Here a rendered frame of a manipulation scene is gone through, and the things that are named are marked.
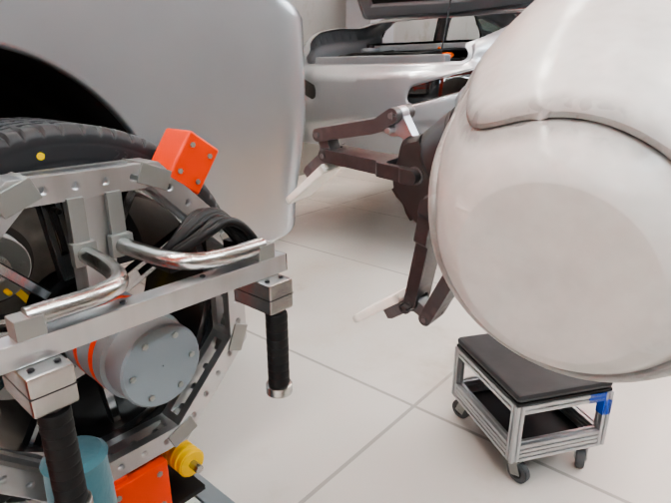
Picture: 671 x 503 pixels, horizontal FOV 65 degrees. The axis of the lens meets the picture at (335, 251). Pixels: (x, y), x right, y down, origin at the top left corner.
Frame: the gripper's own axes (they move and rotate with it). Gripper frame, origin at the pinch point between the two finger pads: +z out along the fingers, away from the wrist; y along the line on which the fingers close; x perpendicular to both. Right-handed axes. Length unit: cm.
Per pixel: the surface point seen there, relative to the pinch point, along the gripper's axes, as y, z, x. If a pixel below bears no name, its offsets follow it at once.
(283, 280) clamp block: -2.2, 27.6, 12.3
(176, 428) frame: 11, 64, 0
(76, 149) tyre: -36, 39, -2
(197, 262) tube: -9.8, 27.2, 0.6
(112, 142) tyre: -36, 39, 4
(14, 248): -41, 86, -5
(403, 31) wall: -290, 364, 666
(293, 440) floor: 41, 136, 59
